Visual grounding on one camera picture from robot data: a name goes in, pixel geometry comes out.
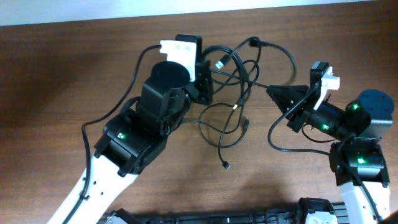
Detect black cable bundle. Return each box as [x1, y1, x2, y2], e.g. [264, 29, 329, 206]
[200, 36, 298, 94]

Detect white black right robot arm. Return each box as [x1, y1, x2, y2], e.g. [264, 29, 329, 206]
[267, 85, 394, 223]

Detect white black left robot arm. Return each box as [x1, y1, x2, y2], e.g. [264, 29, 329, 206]
[49, 60, 213, 223]

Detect black right camera cable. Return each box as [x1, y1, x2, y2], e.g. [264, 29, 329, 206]
[267, 90, 383, 224]

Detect black camera cable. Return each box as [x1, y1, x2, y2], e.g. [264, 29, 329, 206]
[60, 44, 162, 224]
[267, 90, 383, 224]

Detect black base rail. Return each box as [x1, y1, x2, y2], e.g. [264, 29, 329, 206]
[99, 198, 349, 224]

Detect black left camera cable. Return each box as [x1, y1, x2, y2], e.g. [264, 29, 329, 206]
[60, 44, 162, 224]

